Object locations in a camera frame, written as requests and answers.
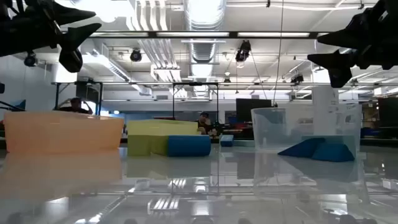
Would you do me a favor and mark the black background rig frame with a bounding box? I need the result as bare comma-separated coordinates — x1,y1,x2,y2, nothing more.
54,80,104,116

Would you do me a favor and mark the small blue block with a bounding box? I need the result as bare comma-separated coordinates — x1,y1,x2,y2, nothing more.
220,134,234,147

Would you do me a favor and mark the teal block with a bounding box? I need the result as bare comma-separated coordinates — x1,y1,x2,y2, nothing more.
233,139,256,147

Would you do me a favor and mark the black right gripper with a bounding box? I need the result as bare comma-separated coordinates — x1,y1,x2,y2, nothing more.
307,0,398,89

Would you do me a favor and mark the blue screen monitor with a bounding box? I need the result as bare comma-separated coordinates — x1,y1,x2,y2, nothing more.
12,99,27,111

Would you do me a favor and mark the orange translucent plastic bin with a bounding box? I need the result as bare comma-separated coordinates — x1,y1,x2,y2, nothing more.
4,111,125,154

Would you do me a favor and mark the yellow translucent plastic bin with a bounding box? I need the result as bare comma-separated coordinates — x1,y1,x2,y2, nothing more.
126,119,200,136

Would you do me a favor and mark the black hanging spotlight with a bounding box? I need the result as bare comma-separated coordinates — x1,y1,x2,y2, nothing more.
234,39,252,63
23,52,39,68
129,48,143,63
290,73,305,85

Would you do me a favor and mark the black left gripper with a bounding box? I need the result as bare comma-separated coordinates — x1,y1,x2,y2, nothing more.
0,0,103,73

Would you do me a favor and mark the black monitor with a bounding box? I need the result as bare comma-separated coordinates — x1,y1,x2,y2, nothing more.
235,98,273,123
377,96,398,128

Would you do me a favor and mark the clear plastic bin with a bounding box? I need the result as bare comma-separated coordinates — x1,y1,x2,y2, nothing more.
250,104,363,154

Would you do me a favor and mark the green block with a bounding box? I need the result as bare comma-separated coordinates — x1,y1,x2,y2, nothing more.
127,134,170,157

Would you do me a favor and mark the silver round ventilation duct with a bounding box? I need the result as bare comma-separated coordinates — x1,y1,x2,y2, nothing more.
182,0,228,98

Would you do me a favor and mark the person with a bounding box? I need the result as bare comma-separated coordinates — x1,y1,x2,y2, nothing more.
195,111,219,136
57,96,94,114

